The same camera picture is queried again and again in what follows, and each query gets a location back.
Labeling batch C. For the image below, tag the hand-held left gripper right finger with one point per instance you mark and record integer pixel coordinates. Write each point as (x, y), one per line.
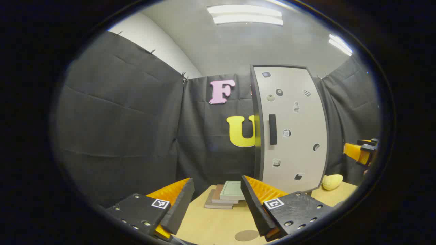
(253, 207)

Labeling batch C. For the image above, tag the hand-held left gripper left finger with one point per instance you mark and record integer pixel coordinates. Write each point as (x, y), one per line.
(180, 207)

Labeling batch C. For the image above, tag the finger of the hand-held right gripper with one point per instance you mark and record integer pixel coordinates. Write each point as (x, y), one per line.
(354, 152)

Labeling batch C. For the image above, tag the brown round coaster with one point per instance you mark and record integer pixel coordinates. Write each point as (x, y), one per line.
(247, 235)

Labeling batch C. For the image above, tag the white cabinet door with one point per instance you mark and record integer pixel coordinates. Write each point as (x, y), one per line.
(299, 119)

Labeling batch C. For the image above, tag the dark grey cabinet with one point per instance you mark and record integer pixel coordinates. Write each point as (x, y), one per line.
(256, 102)

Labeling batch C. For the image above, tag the ceiling light panel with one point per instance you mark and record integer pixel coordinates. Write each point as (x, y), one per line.
(245, 15)
(340, 45)

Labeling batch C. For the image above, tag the black backdrop cloth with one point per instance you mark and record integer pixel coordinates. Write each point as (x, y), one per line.
(119, 119)

